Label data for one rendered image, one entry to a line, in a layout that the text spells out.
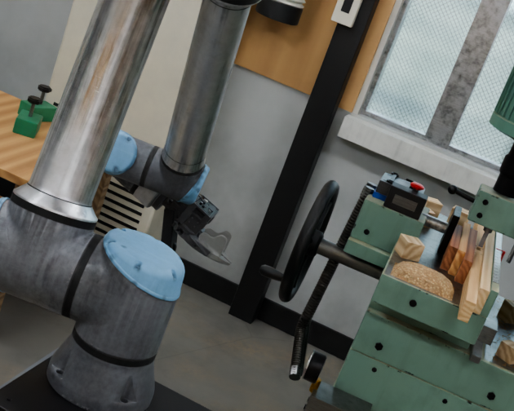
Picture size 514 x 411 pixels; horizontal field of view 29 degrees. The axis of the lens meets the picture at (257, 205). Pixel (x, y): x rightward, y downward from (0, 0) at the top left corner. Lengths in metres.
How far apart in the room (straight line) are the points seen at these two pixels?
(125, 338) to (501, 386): 0.76
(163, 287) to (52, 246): 0.19
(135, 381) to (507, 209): 0.84
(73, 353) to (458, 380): 0.76
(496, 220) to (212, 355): 1.51
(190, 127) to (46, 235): 0.41
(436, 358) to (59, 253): 0.77
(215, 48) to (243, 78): 1.80
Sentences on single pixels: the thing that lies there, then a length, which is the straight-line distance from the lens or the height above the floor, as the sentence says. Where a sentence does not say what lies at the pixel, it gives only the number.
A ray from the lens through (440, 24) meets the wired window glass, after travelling 3.46.
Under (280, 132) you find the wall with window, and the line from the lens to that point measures 3.54.
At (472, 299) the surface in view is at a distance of 1.82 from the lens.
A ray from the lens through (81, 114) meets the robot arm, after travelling 1.64.
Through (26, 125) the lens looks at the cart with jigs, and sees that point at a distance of 3.13.
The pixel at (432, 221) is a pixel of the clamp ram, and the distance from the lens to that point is 2.14.
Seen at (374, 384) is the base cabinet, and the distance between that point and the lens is 2.01.
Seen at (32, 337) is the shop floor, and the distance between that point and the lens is 3.11.
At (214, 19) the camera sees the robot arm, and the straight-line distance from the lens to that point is 1.73.
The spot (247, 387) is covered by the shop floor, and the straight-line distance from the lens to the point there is 3.23.
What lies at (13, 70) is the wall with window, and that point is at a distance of 3.97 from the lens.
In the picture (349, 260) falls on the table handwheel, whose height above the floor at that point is 0.81.
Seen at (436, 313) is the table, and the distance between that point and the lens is 1.89.
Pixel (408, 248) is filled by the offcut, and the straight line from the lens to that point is 2.00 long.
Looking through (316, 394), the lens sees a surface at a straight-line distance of 1.97.
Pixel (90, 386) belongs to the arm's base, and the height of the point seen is 0.64.
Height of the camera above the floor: 1.50
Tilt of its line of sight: 18 degrees down
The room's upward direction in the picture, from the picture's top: 20 degrees clockwise
